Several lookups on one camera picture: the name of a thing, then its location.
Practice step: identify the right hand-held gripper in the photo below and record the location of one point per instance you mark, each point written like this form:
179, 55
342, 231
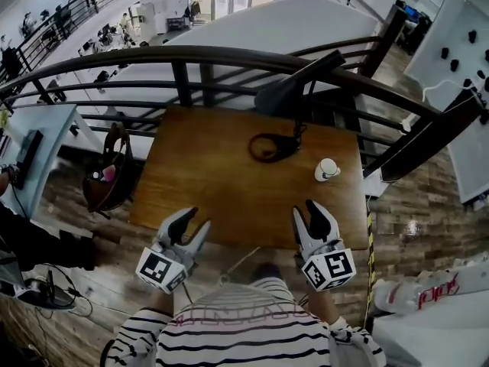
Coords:
328, 266

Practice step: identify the person's left forearm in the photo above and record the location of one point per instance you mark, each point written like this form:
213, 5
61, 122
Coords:
162, 300

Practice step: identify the dark curved railing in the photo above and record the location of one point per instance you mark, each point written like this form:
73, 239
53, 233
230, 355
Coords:
229, 57

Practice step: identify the yellow and black striped tape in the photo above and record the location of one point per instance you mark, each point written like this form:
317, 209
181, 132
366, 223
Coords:
370, 251

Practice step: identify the white item with red lettering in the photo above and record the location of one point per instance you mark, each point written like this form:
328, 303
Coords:
420, 287

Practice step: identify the brown leather bag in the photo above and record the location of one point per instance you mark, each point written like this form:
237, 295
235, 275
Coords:
109, 178

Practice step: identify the group of black wall hooks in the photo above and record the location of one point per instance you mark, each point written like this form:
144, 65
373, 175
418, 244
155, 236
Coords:
454, 65

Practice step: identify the white power adapter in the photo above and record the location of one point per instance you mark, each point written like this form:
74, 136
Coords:
408, 124

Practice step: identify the striped black and white shirt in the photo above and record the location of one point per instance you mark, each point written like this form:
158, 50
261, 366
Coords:
237, 331

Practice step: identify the small white cup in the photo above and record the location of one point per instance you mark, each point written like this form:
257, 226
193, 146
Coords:
326, 169

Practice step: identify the white side desk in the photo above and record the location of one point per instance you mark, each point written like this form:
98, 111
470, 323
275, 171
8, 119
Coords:
57, 128

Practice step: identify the white panel board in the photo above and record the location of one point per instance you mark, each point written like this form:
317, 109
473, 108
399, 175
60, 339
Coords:
451, 25

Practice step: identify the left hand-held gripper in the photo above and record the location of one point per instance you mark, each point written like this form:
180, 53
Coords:
160, 268

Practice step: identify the black desk lamp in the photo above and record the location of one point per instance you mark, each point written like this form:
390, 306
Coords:
280, 92

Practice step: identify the black flat monitor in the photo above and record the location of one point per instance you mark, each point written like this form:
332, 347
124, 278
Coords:
30, 155

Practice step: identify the white cabinet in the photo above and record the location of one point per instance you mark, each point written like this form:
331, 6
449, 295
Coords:
146, 19

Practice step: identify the person's right forearm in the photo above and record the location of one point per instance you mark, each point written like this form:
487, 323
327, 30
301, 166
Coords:
322, 308

